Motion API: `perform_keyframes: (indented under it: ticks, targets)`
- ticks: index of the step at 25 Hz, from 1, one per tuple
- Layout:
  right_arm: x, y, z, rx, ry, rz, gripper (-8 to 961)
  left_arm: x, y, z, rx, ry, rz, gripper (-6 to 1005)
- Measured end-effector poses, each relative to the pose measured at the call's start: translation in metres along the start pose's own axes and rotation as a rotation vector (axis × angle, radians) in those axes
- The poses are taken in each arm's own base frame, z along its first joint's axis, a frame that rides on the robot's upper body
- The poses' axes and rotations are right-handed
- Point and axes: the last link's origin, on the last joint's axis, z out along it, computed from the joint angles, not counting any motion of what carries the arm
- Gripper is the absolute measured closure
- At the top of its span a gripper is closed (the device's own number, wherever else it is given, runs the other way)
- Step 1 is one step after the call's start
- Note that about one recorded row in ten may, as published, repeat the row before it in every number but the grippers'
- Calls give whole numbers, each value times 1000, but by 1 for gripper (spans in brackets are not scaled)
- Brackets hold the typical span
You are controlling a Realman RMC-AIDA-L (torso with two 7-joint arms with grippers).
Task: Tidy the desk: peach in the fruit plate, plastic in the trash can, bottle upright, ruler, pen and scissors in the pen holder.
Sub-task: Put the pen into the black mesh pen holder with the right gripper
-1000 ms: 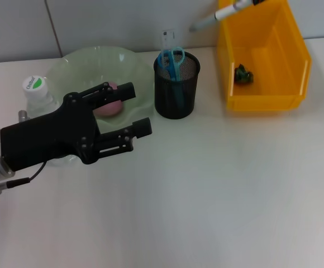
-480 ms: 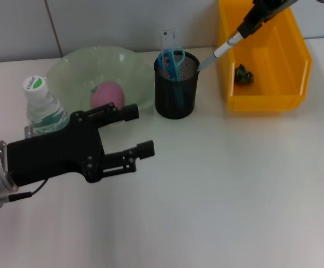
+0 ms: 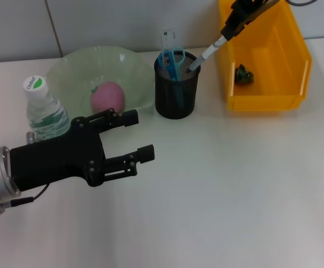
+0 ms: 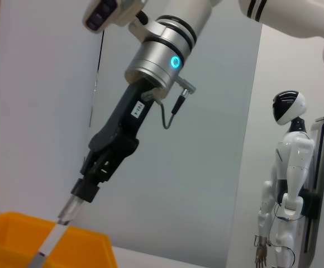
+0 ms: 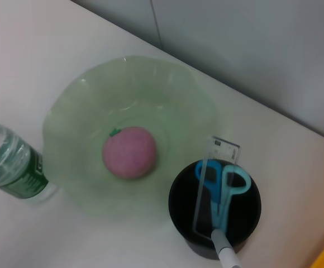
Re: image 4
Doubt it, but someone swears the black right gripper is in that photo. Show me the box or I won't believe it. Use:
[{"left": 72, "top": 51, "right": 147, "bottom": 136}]
[{"left": 71, "top": 75, "right": 158, "bottom": 203}]

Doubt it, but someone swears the clear plastic ruler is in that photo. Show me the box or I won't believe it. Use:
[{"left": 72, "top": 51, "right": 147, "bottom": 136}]
[{"left": 28, "top": 194, "right": 84, "bottom": 268}]

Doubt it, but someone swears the yellow plastic bin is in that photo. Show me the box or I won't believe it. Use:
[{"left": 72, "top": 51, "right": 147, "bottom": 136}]
[{"left": 0, "top": 211, "right": 118, "bottom": 268}]

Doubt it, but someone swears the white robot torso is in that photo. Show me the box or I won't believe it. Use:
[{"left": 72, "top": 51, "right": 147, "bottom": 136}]
[{"left": 253, "top": 117, "right": 316, "bottom": 268}]

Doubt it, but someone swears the right gripper cable with plug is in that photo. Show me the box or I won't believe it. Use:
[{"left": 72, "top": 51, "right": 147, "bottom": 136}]
[{"left": 140, "top": 75, "right": 197, "bottom": 130}]

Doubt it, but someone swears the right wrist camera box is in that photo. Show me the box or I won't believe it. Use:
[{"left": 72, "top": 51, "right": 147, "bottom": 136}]
[{"left": 82, "top": 0, "right": 149, "bottom": 35}]

